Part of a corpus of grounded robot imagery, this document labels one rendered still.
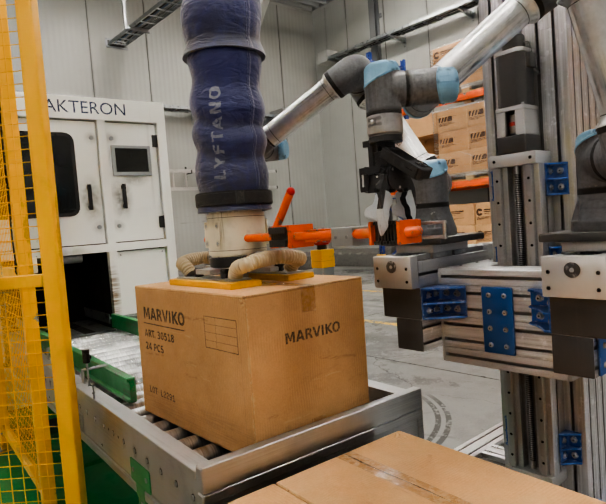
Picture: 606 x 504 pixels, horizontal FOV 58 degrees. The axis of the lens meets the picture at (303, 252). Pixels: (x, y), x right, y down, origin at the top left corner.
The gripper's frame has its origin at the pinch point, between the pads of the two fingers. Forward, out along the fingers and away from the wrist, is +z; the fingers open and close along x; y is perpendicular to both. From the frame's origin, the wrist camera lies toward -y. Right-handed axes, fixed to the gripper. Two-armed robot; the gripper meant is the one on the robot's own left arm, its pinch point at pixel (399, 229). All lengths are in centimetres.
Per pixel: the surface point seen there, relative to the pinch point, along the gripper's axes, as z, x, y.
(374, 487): 53, 10, 3
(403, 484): 53, 5, -1
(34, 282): 9, 44, 109
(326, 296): 16.6, -5.7, 30.2
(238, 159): -22, 4, 51
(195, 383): 38, 20, 56
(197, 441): 54, 21, 57
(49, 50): -333, -222, 904
